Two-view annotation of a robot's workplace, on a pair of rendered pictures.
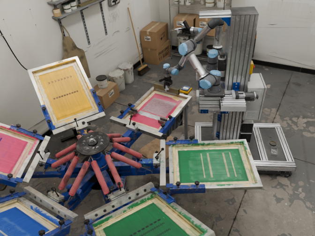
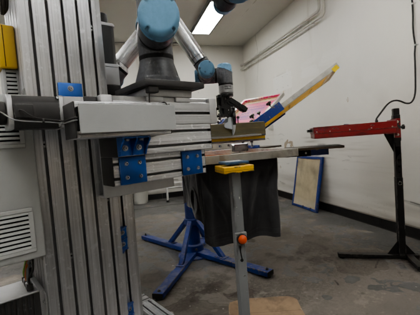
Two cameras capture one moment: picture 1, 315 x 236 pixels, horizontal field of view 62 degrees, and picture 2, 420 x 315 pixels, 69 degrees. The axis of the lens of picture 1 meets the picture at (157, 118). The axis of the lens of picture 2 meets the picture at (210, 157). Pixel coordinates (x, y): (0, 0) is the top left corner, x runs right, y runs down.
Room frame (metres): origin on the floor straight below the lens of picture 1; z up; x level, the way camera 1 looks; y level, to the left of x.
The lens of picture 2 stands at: (3.76, -1.45, 1.06)
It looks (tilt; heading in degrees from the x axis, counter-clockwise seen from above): 3 degrees down; 131
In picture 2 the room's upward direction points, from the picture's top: 4 degrees counter-clockwise
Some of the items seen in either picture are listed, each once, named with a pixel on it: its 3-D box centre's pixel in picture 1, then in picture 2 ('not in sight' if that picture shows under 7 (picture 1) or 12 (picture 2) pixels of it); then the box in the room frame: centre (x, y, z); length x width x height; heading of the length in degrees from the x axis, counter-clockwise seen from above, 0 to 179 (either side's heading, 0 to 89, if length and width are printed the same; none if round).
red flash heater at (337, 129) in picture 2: not in sight; (350, 130); (3.00, 1.21, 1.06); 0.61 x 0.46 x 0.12; 26
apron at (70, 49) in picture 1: (72, 56); not in sight; (4.15, 1.31, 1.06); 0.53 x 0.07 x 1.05; 146
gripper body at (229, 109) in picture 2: (168, 80); (225, 105); (2.80, -0.17, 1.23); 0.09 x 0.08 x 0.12; 56
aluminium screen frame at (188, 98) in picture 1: (156, 108); (220, 155); (2.60, 0.00, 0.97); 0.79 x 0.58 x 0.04; 146
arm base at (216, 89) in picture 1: (214, 85); not in sight; (2.46, -0.66, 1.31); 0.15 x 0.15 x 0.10
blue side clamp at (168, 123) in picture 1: (166, 126); not in sight; (2.25, -0.10, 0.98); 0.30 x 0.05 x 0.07; 146
